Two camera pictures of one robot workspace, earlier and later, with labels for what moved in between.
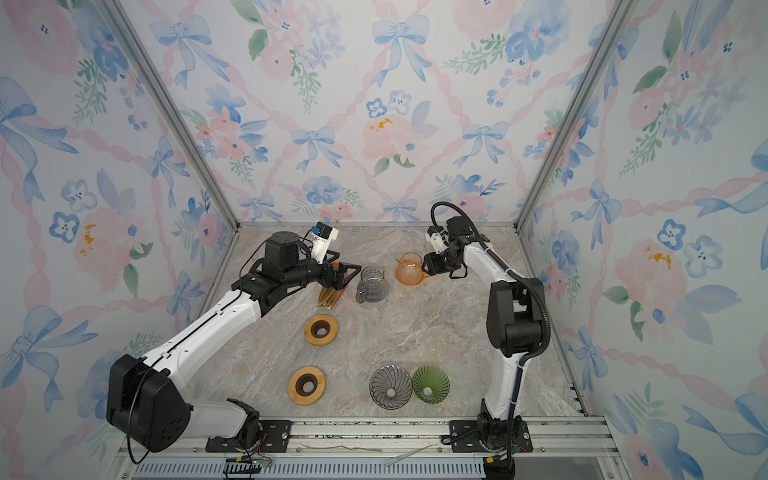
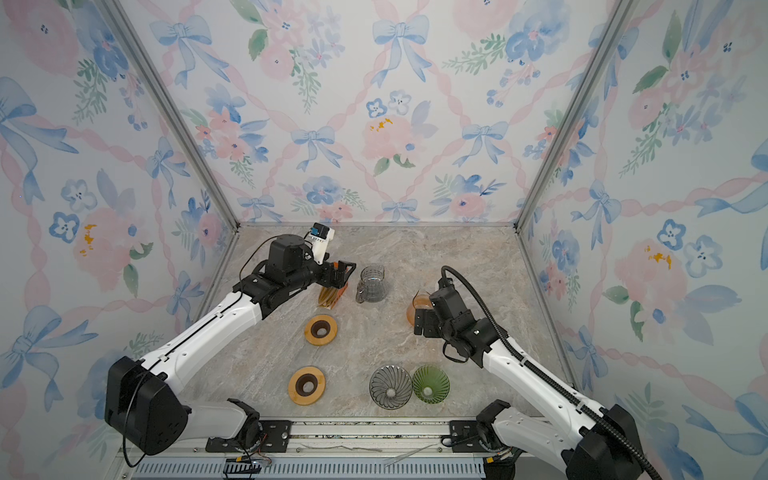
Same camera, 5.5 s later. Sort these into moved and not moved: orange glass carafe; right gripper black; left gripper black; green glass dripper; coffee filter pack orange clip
Moved: orange glass carafe; right gripper black
Not moved: coffee filter pack orange clip; left gripper black; green glass dripper
